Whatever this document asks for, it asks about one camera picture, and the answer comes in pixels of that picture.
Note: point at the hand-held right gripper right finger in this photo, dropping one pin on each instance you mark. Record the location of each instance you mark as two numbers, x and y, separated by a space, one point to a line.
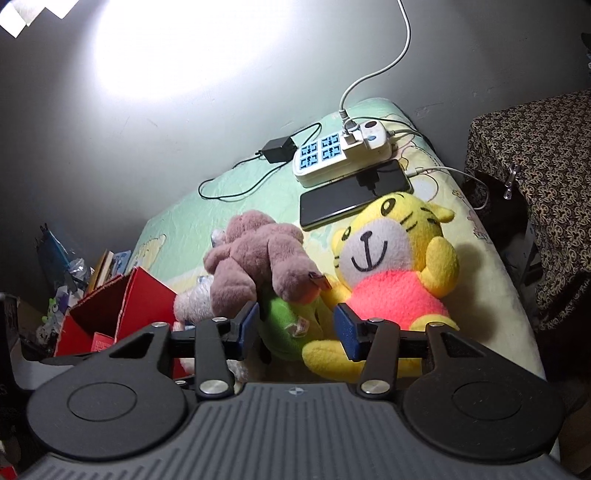
345 330

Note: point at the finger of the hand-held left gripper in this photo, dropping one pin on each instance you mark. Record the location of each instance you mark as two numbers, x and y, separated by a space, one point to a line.
69 360

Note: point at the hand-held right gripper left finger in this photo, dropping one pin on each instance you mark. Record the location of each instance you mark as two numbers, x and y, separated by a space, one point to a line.
248 325

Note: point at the green plush toy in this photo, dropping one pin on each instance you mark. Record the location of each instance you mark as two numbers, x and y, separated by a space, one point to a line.
286 327

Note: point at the yellow tiger plush toy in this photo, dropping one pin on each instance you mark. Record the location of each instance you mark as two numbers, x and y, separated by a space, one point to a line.
383 295

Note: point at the pink teddy bear plush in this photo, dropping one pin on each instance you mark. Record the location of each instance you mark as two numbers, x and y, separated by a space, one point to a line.
258 258

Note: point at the red cardboard box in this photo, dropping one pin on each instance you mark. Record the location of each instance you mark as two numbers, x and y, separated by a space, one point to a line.
147 295

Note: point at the green alien toy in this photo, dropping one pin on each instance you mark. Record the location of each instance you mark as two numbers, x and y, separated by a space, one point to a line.
53 310

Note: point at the crumpled plastic bag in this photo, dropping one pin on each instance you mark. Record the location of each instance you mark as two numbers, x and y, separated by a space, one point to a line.
77 272

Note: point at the yellow book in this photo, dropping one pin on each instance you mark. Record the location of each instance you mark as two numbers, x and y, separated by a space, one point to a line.
104 270

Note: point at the blue packaged item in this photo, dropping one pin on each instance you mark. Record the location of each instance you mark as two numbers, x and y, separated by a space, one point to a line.
53 249

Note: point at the black smartphone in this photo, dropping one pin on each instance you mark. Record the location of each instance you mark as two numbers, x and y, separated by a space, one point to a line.
332 203

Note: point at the printed pastel quilt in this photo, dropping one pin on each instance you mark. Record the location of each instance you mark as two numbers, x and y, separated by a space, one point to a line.
485 286

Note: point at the white power strip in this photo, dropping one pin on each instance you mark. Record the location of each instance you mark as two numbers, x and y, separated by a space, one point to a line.
332 157

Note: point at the clear plastic clip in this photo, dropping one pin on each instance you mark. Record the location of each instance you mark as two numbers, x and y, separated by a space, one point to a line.
511 182

